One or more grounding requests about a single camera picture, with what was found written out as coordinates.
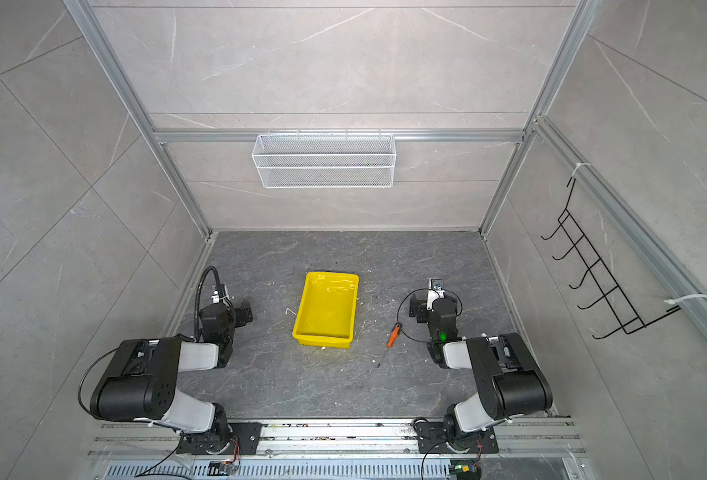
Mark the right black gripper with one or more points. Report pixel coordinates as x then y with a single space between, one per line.
419 306

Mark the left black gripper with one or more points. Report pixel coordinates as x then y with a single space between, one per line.
241 312

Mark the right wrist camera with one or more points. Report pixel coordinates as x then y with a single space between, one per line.
435 287

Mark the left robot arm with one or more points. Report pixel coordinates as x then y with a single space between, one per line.
140 385

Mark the yellow plastic bin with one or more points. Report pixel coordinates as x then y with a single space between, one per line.
326 316

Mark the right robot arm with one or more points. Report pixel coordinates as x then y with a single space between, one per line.
508 380

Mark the black wire hook rack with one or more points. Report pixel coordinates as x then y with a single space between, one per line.
625 318

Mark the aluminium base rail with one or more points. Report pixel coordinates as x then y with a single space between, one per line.
390 448

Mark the white wire mesh basket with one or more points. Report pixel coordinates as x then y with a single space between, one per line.
316 161

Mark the orange handled screwdriver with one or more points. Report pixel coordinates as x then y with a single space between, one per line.
395 331

